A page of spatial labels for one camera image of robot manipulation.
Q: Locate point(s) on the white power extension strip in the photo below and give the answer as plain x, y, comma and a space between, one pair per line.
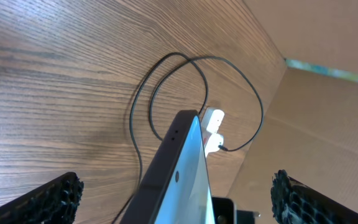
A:
211, 122

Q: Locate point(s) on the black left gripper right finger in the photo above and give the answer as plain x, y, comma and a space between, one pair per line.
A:
294, 202

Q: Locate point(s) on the Samsung Galaxy smartphone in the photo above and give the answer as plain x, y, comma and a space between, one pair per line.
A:
175, 188

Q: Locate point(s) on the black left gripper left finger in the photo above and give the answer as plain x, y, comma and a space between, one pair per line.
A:
54, 202

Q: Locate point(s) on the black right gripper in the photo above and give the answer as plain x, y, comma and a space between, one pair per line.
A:
226, 212

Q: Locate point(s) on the white USB charger plug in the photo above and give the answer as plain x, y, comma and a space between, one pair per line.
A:
211, 142

